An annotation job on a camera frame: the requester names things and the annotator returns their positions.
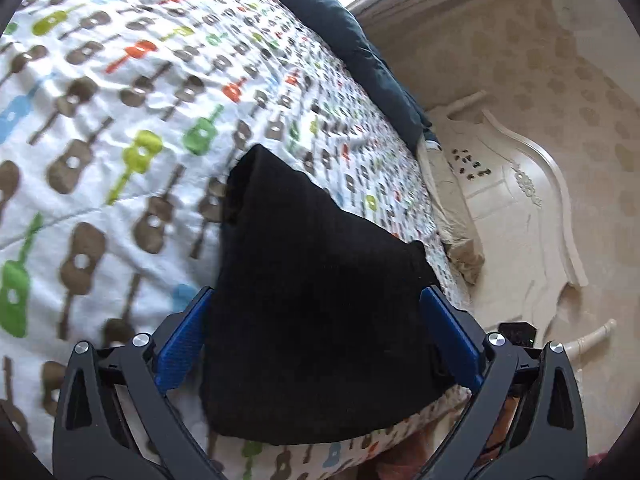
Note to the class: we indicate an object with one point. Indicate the dark teal duvet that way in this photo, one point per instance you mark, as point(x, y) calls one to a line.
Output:
point(340, 30)

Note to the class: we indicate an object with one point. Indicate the beige pillow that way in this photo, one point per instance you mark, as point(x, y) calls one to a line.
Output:
point(453, 219)

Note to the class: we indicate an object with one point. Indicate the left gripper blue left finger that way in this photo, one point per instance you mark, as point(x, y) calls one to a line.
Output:
point(114, 418)

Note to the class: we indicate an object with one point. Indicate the white carved headboard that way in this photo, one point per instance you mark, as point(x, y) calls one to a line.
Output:
point(519, 205)

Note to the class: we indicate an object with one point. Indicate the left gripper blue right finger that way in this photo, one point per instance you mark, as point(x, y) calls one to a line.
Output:
point(525, 418)

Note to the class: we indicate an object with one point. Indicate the guitar pattern bed sheet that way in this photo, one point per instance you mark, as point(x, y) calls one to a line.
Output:
point(120, 121)

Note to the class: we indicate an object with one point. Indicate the black pants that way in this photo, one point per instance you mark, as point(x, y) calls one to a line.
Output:
point(314, 333)

